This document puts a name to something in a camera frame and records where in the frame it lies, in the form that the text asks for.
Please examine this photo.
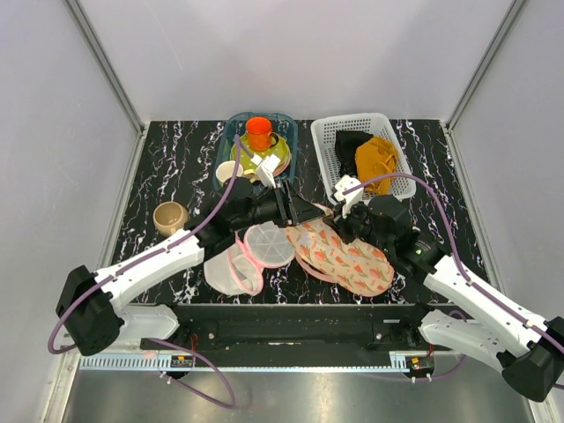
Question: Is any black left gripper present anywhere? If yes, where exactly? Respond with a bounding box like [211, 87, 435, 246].
[232, 179, 325, 232]

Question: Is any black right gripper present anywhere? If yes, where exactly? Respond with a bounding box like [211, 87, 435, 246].
[325, 196, 393, 254]

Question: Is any floral mesh laundry bag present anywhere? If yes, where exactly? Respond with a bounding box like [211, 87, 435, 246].
[285, 219, 395, 297]

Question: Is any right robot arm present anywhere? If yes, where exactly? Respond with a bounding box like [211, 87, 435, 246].
[332, 194, 563, 402]

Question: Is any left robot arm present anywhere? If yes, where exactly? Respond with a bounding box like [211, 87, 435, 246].
[56, 177, 324, 356]

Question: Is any mustard yellow bra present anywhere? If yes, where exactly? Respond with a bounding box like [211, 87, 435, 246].
[355, 137, 399, 182]

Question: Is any white pink-trimmed laundry bag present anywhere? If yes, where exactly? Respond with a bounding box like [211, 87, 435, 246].
[204, 222, 295, 296]

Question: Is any black bra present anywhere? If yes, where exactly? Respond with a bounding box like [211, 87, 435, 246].
[334, 130, 373, 177]

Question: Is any pink plate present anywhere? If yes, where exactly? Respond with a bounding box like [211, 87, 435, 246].
[250, 152, 292, 181]

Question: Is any lime green dotted plate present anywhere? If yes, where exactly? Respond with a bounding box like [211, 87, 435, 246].
[240, 133, 292, 176]

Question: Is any light green mug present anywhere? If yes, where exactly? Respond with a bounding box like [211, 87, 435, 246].
[215, 160, 244, 186]

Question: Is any teal transparent plastic bin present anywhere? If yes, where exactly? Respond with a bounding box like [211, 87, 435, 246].
[212, 112, 299, 190]

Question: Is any white plastic perforated basket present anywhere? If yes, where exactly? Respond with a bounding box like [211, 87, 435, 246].
[310, 113, 411, 203]

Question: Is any orange mug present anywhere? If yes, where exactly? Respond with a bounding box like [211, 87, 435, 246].
[245, 116, 272, 152]

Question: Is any beige ceramic cup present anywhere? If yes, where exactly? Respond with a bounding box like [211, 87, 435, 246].
[152, 201, 189, 237]

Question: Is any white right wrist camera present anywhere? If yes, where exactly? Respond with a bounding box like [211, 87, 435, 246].
[331, 175, 364, 218]

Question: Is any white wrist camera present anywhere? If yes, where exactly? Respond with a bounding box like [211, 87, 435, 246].
[331, 175, 364, 218]
[255, 154, 280, 189]

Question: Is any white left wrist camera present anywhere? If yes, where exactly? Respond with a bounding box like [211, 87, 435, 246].
[255, 154, 280, 189]

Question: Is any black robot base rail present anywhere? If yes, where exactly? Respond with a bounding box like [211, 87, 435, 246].
[165, 304, 429, 369]

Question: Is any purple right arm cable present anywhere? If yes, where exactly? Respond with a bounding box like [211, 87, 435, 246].
[345, 172, 564, 353]

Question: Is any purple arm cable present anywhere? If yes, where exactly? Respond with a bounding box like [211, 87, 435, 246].
[47, 134, 265, 354]
[345, 172, 564, 353]

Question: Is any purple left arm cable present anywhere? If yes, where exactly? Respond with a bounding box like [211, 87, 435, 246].
[47, 134, 265, 354]

